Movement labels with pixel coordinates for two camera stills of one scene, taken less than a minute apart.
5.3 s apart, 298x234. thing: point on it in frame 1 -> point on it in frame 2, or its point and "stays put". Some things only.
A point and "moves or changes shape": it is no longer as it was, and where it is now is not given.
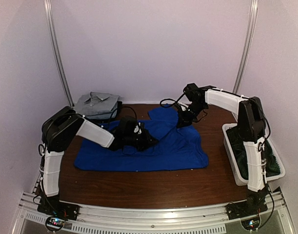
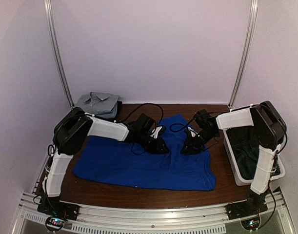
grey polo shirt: [96, 102] stays put
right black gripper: [184, 120] -> [191, 147]
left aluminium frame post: [55, 49] stays put
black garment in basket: [272, 165] stays put
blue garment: [179, 147] moves or changes shape
